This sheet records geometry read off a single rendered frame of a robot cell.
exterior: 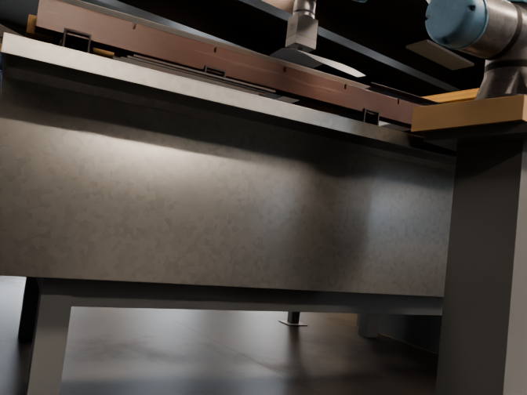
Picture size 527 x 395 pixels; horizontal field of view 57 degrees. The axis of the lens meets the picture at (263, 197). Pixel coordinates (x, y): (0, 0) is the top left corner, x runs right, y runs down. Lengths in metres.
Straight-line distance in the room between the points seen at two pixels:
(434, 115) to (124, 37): 0.66
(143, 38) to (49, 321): 0.61
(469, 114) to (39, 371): 0.99
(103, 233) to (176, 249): 0.15
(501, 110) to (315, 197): 0.44
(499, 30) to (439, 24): 0.11
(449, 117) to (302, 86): 0.36
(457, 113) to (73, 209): 0.78
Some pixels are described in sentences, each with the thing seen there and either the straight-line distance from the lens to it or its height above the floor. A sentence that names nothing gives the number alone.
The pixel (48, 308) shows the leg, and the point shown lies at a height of 0.23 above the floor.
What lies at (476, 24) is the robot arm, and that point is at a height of 0.86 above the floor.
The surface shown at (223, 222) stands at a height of 0.44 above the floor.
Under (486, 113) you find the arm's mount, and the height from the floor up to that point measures 0.70.
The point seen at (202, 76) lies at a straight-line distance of 0.98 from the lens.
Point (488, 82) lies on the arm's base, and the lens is 1.14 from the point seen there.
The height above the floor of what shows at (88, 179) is 0.49.
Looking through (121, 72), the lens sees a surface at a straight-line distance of 0.86.
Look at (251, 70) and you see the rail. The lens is 1.17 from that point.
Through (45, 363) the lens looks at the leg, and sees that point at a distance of 1.12.
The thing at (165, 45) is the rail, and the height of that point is 0.80.
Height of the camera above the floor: 0.44
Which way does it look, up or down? 3 degrees up
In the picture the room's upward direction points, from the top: 6 degrees clockwise
